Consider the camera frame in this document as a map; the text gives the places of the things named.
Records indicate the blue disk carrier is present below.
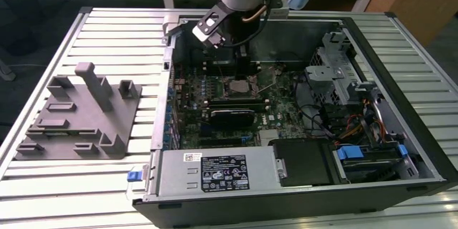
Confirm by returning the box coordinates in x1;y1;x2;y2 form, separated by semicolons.
335;144;410;165

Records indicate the black graphics card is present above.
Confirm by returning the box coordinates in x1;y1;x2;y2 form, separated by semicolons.
207;108;256;128

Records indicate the small silver heatsink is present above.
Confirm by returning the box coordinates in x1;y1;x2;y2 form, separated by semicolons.
257;129;280;142

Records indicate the silver CPU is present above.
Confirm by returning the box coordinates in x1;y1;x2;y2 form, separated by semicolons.
228;79;252;94

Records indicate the black plastic shroud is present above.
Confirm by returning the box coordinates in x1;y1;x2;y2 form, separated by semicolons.
267;137;353;188

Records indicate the metal socket cover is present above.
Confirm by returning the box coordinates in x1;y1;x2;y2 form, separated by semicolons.
249;67;279;93

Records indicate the silver metal drive cage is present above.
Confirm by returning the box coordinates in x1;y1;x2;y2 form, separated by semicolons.
303;32;386;106

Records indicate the green motherboard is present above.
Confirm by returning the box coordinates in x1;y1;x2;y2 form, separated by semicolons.
171;64;311;151

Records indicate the black RAM slot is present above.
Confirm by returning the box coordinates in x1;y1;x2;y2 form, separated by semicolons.
205;99;268;104
205;102;268;106
203;61;263;66
207;105;268;109
203;71;263;77
203;68;263;73
207;107;268;112
203;64;263;69

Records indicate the wooden cabinet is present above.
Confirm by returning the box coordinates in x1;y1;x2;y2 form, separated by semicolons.
364;0;458;46

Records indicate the grey furniture foot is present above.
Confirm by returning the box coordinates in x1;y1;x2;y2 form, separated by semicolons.
0;58;16;81

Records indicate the black expansion slot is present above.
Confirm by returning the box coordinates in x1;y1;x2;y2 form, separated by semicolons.
197;137;244;146

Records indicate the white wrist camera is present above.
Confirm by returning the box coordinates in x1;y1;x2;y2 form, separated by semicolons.
191;3;229;50

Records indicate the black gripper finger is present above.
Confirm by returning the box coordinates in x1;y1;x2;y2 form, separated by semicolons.
235;51;251;83

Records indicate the grey parts rack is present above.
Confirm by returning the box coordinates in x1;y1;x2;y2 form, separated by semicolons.
13;62;142;160

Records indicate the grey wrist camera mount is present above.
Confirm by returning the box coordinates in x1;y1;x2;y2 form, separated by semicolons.
267;5;289;20

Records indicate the black open PC case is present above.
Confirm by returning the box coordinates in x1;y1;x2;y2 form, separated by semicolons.
132;11;458;229

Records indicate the silver power supply unit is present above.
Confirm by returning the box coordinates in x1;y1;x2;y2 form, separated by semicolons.
156;147;283;198

